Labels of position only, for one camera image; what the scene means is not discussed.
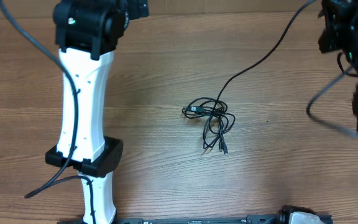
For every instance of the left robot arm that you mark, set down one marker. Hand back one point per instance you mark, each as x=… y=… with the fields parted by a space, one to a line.
x=87 y=33

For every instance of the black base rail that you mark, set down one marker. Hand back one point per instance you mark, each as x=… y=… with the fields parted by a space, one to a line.
x=287 y=214

